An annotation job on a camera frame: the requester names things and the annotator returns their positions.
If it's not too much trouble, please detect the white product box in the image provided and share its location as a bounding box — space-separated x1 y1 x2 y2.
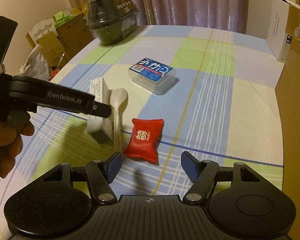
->
267 0 300 63

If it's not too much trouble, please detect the brown cardboard boxes pile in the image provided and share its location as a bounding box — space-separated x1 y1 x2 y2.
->
26 8 93 68

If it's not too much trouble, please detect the red snack packet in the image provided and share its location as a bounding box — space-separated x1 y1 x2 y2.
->
124 118 164 164

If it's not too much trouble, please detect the white plastic spoon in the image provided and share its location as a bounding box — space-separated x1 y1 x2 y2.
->
110 88 128 153

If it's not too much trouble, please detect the green instant noodle bowl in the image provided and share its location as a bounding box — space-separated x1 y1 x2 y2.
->
85 0 139 46

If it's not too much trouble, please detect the clear box blue label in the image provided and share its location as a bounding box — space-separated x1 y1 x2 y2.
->
128 58 178 95

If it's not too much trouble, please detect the large brown cardboard box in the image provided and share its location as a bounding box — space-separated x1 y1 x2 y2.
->
275 36 300 203

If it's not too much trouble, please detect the crumpled plastic bag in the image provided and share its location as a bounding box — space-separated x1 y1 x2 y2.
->
19 44 51 81

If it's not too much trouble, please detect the narrow white box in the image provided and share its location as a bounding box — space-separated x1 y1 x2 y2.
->
87 77 113 144

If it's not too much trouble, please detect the person's left hand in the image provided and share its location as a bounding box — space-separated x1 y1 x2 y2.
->
0 121 34 178

